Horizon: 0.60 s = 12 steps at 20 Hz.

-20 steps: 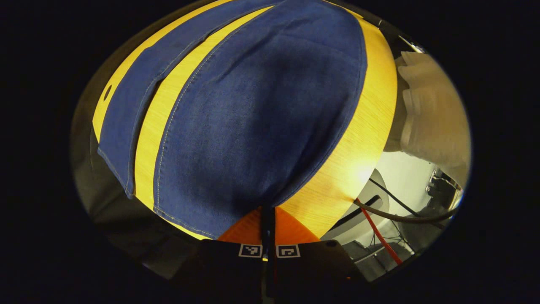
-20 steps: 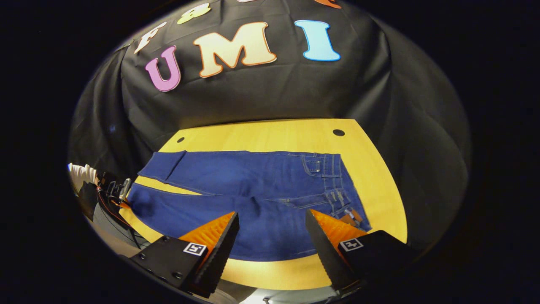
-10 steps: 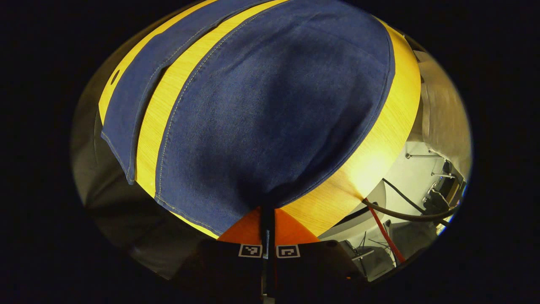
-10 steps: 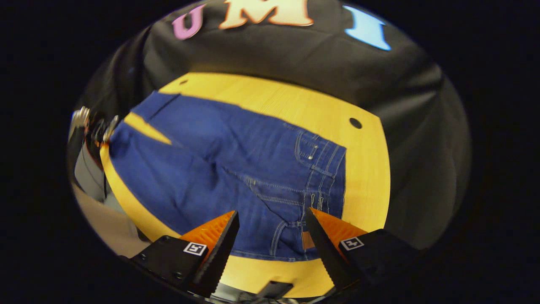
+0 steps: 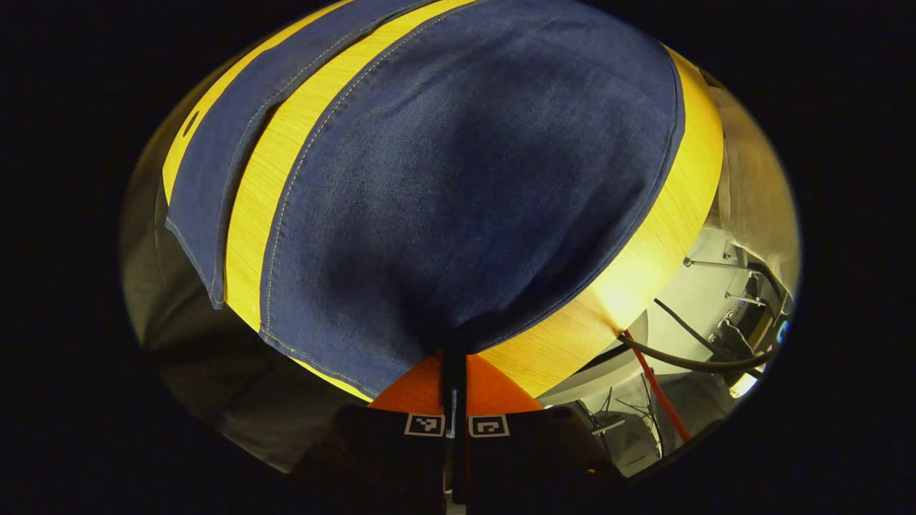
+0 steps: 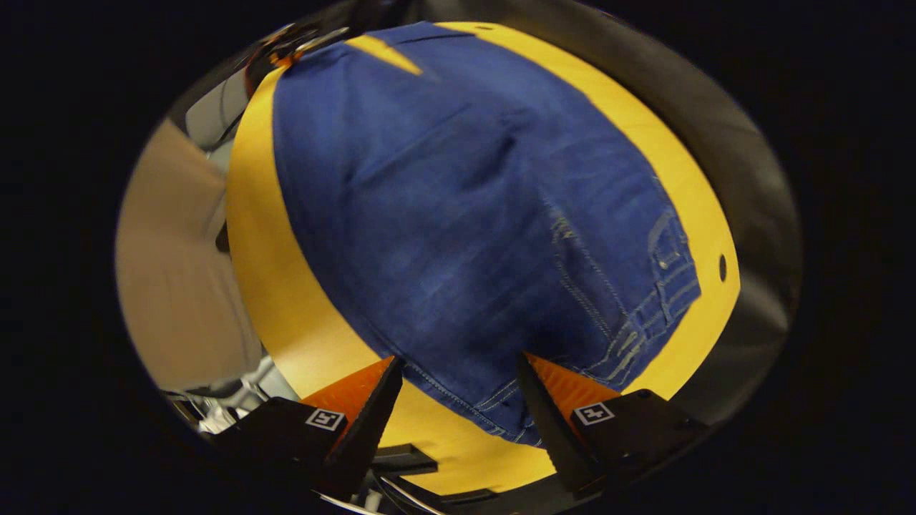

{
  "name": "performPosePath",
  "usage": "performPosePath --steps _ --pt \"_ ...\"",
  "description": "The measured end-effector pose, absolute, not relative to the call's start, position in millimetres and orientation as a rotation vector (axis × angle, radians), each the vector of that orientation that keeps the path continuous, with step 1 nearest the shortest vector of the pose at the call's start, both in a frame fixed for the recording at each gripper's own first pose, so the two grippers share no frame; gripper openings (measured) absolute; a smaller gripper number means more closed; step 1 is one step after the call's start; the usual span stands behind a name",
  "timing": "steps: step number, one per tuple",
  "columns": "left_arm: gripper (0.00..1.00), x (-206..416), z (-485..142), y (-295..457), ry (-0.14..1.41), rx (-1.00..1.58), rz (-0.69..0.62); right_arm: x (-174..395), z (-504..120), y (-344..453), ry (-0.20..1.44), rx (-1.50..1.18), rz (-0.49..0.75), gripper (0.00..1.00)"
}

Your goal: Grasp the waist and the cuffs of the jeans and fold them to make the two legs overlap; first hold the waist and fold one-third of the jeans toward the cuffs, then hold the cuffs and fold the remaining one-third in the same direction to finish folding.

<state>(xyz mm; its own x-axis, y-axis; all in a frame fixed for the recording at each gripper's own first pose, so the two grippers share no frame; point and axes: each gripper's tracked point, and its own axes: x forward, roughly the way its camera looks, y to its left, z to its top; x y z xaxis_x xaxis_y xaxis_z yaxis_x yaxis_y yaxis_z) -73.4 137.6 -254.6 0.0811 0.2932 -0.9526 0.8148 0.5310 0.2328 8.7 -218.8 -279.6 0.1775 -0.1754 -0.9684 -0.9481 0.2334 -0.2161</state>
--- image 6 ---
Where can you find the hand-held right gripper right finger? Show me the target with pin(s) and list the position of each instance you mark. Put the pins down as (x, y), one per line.
(554, 436)

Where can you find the black frame bar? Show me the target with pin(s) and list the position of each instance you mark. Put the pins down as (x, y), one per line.
(404, 458)

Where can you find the blue jeans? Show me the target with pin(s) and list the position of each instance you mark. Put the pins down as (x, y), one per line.
(465, 214)

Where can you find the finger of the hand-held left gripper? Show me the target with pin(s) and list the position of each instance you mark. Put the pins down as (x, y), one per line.
(285, 60)

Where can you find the white metal table frame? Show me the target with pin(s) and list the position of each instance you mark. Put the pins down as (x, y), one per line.
(250, 390)

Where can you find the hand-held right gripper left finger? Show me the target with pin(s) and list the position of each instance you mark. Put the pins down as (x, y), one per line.
(372, 436)

